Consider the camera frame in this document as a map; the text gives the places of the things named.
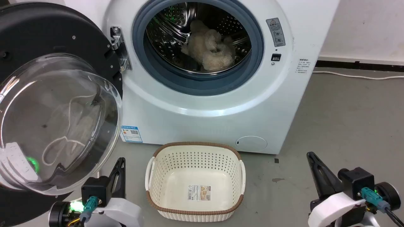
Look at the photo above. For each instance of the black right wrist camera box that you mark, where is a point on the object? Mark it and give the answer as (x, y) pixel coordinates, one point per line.
(356, 181)

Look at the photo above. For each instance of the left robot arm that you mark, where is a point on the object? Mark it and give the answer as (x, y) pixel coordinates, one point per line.
(58, 214)

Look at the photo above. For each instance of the round white filter cover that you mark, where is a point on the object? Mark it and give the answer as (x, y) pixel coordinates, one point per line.
(251, 143)

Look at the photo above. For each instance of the black round glass washer door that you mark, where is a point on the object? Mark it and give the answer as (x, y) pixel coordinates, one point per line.
(34, 31)

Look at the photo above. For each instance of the beige plush toy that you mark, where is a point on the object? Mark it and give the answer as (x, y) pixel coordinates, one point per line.
(211, 55)

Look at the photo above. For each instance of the black door latch slot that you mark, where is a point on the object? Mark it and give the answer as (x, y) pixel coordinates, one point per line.
(276, 57)

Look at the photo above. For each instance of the black and white baseboard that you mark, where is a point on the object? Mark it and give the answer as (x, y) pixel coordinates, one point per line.
(363, 65)

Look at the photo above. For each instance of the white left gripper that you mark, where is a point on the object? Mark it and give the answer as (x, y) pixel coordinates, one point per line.
(123, 214)

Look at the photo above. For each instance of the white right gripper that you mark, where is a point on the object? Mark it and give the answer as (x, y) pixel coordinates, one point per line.
(331, 211)

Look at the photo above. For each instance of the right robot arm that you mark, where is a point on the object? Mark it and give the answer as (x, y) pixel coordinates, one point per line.
(389, 195)

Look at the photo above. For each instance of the grey warning sticker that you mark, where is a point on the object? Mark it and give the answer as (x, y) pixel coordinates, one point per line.
(276, 32)

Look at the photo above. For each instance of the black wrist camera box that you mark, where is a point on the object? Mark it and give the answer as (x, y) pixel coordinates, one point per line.
(94, 189)
(356, 181)

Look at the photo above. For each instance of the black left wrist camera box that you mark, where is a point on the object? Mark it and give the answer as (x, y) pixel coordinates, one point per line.
(94, 189)

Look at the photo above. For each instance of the paper product label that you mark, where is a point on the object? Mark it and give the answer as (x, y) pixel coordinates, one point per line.
(199, 193)

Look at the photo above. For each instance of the blue energy label sticker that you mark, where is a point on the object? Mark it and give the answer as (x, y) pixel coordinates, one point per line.
(131, 134)

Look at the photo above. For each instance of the white front-load washing machine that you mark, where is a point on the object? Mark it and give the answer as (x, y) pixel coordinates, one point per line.
(205, 126)

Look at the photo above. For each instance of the cream plastic laundry basket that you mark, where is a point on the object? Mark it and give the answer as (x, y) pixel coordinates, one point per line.
(195, 176)

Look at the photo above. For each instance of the stainless steel washer drum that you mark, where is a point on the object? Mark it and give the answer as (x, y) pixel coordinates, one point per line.
(170, 31)

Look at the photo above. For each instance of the chrome door hinge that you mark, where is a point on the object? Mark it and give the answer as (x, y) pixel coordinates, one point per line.
(121, 47)

